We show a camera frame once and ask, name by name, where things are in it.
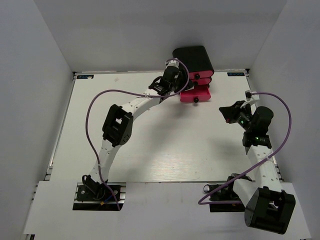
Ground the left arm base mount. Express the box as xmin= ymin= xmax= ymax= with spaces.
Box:
xmin=72 ymin=175 xmax=126 ymax=212

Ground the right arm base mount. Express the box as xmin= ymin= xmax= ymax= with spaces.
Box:
xmin=203 ymin=183 xmax=245 ymax=213

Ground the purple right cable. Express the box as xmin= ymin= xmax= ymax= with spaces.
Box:
xmin=198 ymin=91 xmax=293 ymax=206

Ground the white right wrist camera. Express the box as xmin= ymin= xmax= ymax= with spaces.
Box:
xmin=241 ymin=90 xmax=260 ymax=108

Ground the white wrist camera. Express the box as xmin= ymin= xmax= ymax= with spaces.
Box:
xmin=241 ymin=90 xmax=260 ymax=108
xmin=165 ymin=58 xmax=180 ymax=70

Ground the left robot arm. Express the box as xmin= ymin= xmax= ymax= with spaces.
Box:
xmin=82 ymin=59 xmax=190 ymax=200

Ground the pink top drawer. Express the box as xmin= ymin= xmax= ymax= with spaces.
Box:
xmin=189 ymin=70 xmax=215 ymax=80

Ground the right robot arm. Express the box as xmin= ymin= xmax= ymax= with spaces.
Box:
xmin=219 ymin=101 xmax=296 ymax=235

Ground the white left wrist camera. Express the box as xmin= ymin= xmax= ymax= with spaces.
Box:
xmin=165 ymin=58 xmax=180 ymax=70

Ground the black drawer cabinet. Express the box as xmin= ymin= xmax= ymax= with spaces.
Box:
xmin=172 ymin=45 xmax=214 ymax=72

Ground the purple cable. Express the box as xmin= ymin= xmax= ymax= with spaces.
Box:
xmin=198 ymin=91 xmax=293 ymax=206
xmin=86 ymin=57 xmax=190 ymax=210

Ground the right logo sticker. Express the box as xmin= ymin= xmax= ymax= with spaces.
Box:
xmin=227 ymin=72 xmax=246 ymax=77

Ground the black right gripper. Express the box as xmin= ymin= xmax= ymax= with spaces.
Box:
xmin=219 ymin=100 xmax=255 ymax=132

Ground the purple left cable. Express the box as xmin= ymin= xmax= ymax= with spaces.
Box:
xmin=86 ymin=57 xmax=190 ymax=210

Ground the logo sticker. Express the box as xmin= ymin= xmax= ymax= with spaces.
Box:
xmin=227 ymin=72 xmax=246 ymax=77
xmin=76 ymin=74 xmax=94 ymax=80

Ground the left logo sticker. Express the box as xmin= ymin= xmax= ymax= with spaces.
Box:
xmin=76 ymin=74 xmax=94 ymax=80

